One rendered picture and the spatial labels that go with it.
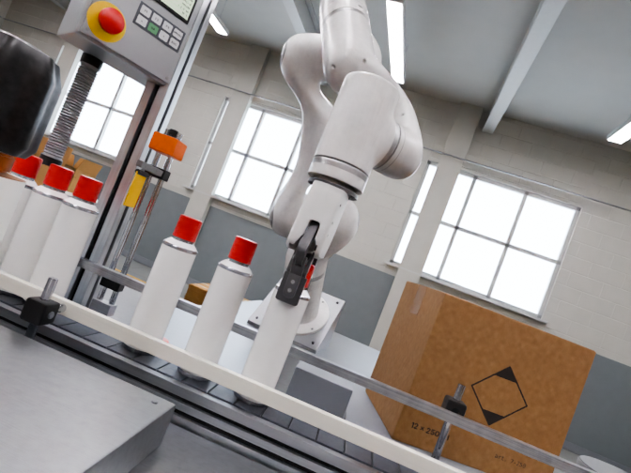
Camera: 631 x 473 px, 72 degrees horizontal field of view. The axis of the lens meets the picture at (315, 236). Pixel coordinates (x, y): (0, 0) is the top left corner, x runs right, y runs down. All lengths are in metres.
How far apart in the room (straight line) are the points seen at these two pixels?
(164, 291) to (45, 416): 0.24
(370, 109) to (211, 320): 0.36
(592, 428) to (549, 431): 5.58
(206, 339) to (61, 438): 0.24
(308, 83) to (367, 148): 0.45
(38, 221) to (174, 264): 0.22
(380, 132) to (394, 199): 5.46
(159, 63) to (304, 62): 0.32
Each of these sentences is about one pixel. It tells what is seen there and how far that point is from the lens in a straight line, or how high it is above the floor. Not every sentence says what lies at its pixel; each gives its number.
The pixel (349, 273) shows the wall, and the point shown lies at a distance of 6.00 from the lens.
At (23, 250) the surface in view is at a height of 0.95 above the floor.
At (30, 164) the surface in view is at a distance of 0.79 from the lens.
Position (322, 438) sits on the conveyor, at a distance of 0.63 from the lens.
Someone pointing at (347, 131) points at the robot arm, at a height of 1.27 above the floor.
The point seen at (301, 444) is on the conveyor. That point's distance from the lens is 0.60.
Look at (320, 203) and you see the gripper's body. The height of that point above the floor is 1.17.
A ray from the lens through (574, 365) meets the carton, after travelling 0.94.
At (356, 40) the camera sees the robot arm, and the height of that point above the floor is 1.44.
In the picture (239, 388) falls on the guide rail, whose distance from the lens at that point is 0.61.
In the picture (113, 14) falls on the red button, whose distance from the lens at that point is 0.82.
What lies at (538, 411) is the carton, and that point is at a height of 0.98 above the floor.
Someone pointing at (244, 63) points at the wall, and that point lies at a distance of 7.13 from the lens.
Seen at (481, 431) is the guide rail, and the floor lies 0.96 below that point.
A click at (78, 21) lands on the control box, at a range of 0.84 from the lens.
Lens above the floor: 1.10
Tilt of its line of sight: 2 degrees up
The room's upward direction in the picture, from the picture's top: 21 degrees clockwise
